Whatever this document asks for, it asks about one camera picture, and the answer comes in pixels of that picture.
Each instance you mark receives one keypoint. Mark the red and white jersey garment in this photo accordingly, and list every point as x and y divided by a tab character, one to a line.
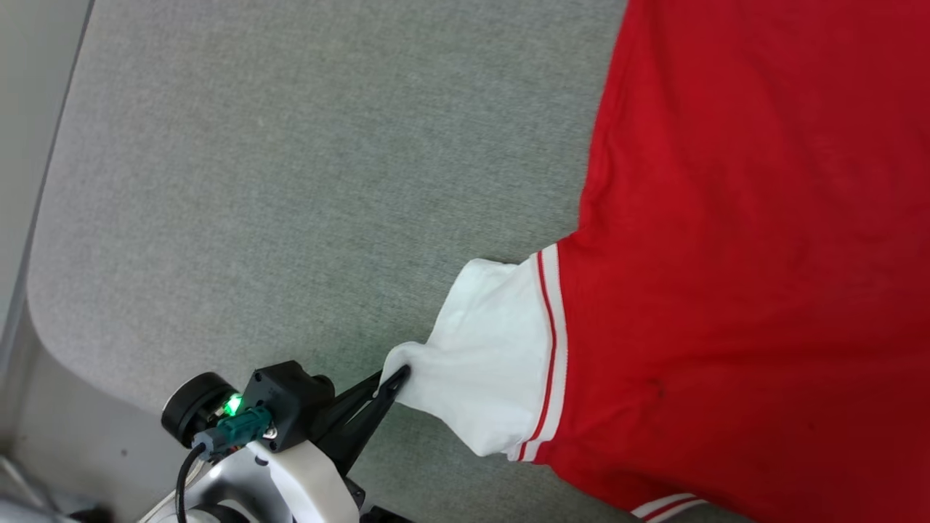
726	254

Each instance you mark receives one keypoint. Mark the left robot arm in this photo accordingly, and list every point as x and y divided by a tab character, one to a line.
232	487

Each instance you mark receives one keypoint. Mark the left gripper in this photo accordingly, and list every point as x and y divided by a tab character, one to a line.
312	483

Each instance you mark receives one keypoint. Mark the grey fabric sofa cushion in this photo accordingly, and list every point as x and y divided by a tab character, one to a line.
290	181

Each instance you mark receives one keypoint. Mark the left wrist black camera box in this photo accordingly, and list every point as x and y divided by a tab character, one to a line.
287	396

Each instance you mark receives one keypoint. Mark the left wrist teal connector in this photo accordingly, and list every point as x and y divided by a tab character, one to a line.
243	427

